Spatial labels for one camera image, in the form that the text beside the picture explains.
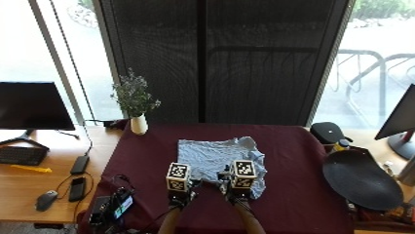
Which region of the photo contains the person's right hand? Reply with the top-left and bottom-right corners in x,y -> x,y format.
217,165 -> 253,206

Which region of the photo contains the person's left hand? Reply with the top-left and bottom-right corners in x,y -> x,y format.
168,178 -> 202,210

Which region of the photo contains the light blue cloth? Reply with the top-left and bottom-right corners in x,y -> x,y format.
177,136 -> 269,200

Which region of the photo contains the white marker cube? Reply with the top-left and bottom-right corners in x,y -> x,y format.
165,162 -> 192,193
229,159 -> 258,189

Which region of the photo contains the dark red tablecloth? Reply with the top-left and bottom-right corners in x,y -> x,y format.
77,123 -> 357,234

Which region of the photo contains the black device with screen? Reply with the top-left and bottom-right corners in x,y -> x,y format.
88,186 -> 136,228

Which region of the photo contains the white vase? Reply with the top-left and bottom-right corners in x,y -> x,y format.
129,112 -> 149,137

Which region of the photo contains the black smartphone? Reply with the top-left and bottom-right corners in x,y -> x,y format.
68,176 -> 88,203

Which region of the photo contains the black power adapter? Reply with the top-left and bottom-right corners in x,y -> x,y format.
69,155 -> 91,176

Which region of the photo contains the black round chair seat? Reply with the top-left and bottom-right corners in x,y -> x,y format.
322,148 -> 405,212

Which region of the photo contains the grey computer mouse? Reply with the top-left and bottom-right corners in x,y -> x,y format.
35,189 -> 60,213

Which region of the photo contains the bunch of small flowers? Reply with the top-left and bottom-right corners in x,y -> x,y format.
109,67 -> 163,119

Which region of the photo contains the yellow strip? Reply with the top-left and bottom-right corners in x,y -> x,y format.
10,164 -> 54,174

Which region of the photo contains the black keyboard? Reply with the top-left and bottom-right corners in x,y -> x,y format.
0,145 -> 50,167

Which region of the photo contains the dark perforated screen panel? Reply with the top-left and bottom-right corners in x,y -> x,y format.
92,0 -> 357,127

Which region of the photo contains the black computer monitor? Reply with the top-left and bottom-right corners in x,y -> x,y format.
0,81 -> 77,151

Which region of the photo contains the black monitor with round stand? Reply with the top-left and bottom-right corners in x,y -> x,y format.
374,83 -> 415,161

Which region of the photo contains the grey metal bicycle rack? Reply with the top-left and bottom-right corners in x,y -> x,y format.
330,48 -> 415,121

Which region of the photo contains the black cable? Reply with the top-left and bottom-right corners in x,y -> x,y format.
48,0 -> 95,157

